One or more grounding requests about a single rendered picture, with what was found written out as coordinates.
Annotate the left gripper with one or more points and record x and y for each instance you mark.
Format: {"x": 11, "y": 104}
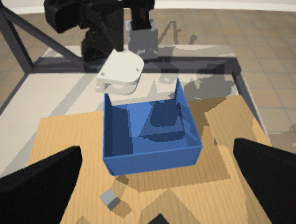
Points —
{"x": 107, "y": 15}

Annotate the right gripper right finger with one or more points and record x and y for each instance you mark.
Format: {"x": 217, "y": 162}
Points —
{"x": 271, "y": 174}

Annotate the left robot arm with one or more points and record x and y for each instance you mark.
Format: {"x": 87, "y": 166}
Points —
{"x": 63, "y": 15}

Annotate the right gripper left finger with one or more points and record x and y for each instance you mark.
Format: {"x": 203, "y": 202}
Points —
{"x": 40, "y": 192}

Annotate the blue open tray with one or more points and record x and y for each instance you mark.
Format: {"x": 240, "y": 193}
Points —
{"x": 149, "y": 136}

